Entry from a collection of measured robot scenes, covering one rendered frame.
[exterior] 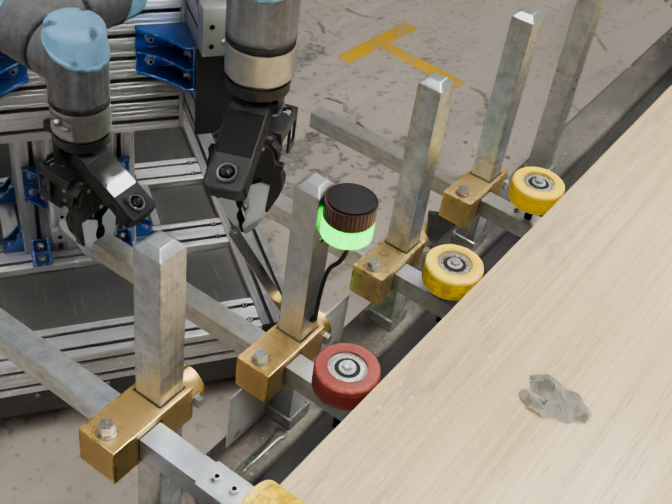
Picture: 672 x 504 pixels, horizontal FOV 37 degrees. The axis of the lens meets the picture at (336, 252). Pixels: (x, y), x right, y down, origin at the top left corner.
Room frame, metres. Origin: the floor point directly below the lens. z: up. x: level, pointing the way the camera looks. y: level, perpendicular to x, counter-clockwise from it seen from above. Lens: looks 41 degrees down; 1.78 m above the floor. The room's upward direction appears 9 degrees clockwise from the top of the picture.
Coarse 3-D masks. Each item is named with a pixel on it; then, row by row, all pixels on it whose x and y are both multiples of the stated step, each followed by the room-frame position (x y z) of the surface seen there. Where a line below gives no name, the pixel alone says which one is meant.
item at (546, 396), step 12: (540, 384) 0.82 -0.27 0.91; (552, 384) 0.81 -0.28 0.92; (528, 396) 0.79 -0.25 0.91; (540, 396) 0.79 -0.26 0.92; (552, 396) 0.80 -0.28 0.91; (564, 396) 0.81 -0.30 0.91; (576, 396) 0.80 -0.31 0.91; (540, 408) 0.78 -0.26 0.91; (552, 408) 0.78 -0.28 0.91; (564, 408) 0.78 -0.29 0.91; (576, 408) 0.78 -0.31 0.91; (588, 408) 0.78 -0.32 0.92; (564, 420) 0.77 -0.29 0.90; (576, 420) 0.77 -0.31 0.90
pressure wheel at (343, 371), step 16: (320, 352) 0.81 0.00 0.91; (336, 352) 0.82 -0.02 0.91; (352, 352) 0.82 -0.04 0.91; (368, 352) 0.82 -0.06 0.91; (320, 368) 0.79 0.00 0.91; (336, 368) 0.79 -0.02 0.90; (352, 368) 0.79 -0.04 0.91; (368, 368) 0.80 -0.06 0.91; (320, 384) 0.77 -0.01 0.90; (336, 384) 0.77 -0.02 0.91; (352, 384) 0.77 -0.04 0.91; (368, 384) 0.77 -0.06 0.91; (320, 400) 0.77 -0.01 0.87; (336, 400) 0.76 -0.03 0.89; (352, 400) 0.76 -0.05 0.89
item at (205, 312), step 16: (96, 240) 1.00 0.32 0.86; (112, 240) 1.00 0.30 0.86; (96, 256) 0.99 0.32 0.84; (112, 256) 0.97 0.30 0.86; (128, 256) 0.97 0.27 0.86; (128, 272) 0.96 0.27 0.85; (192, 288) 0.93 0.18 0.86; (192, 304) 0.90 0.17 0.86; (208, 304) 0.91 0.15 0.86; (192, 320) 0.90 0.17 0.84; (208, 320) 0.89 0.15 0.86; (224, 320) 0.88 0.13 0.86; (240, 320) 0.89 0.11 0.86; (224, 336) 0.87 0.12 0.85; (240, 336) 0.86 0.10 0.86; (256, 336) 0.87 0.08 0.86; (240, 352) 0.86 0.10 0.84; (288, 368) 0.82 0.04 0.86; (304, 368) 0.83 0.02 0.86; (288, 384) 0.82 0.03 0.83; (304, 384) 0.81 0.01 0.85; (336, 416) 0.78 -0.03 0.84
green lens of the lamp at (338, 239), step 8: (320, 224) 0.86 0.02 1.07; (320, 232) 0.85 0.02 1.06; (328, 232) 0.84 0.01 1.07; (336, 232) 0.83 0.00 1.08; (368, 232) 0.84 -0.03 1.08; (328, 240) 0.84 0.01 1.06; (336, 240) 0.83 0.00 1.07; (344, 240) 0.83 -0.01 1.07; (352, 240) 0.83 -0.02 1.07; (360, 240) 0.83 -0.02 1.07; (368, 240) 0.84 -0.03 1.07; (344, 248) 0.83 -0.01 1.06; (352, 248) 0.83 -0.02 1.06
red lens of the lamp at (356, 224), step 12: (372, 192) 0.88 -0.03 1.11; (324, 204) 0.85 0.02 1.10; (324, 216) 0.84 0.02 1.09; (336, 216) 0.83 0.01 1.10; (348, 216) 0.83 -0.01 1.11; (360, 216) 0.83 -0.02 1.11; (372, 216) 0.84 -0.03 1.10; (336, 228) 0.83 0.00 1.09; (348, 228) 0.83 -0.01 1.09; (360, 228) 0.83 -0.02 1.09
